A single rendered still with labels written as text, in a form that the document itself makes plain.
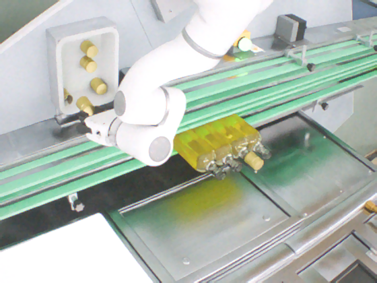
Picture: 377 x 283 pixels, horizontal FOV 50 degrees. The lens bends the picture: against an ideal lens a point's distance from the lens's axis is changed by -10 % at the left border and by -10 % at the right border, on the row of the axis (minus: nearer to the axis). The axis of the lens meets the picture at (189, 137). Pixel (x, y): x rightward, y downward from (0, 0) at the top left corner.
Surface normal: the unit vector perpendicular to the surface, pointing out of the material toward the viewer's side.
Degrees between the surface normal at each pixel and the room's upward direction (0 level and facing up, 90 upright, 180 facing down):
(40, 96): 0
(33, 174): 90
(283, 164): 89
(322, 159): 90
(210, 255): 90
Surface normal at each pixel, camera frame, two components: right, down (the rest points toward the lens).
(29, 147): 0.08, -0.80
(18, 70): 0.58, 0.53
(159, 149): 0.62, 0.26
